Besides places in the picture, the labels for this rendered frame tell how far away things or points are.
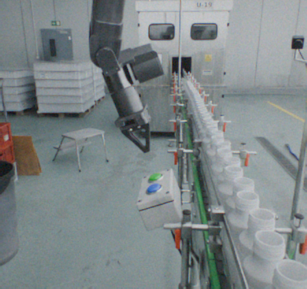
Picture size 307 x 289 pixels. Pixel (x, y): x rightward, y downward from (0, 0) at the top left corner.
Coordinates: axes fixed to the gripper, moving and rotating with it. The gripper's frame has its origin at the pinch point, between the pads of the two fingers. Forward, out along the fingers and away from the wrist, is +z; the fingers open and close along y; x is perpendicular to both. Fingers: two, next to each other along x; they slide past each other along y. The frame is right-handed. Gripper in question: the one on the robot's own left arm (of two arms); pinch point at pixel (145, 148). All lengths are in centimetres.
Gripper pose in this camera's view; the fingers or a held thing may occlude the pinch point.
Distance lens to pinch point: 68.6
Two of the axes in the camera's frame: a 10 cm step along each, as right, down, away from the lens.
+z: 3.5, 9.0, 2.6
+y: 0.6, -3.0, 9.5
